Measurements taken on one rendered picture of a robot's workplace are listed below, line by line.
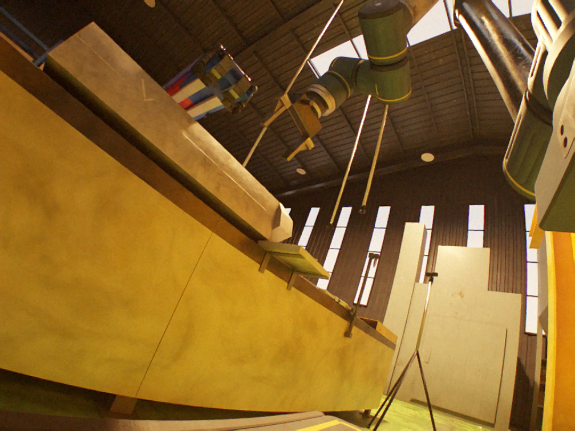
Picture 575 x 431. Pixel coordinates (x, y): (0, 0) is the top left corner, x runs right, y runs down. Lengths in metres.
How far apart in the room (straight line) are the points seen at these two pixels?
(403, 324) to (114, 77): 6.38
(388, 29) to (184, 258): 0.87
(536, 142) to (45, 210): 1.13
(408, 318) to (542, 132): 6.12
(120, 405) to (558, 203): 1.15
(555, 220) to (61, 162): 0.99
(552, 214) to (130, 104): 0.98
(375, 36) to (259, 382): 1.34
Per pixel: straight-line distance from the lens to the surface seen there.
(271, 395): 1.44
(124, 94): 0.92
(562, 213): 0.45
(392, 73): 0.79
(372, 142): 12.49
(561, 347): 4.12
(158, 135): 0.91
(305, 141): 0.83
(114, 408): 1.06
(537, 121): 0.67
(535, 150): 0.71
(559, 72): 0.51
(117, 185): 0.84
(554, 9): 0.63
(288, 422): 0.42
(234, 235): 1.03
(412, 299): 6.71
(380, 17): 0.73
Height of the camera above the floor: 0.46
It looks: 23 degrees up
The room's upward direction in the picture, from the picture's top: 23 degrees clockwise
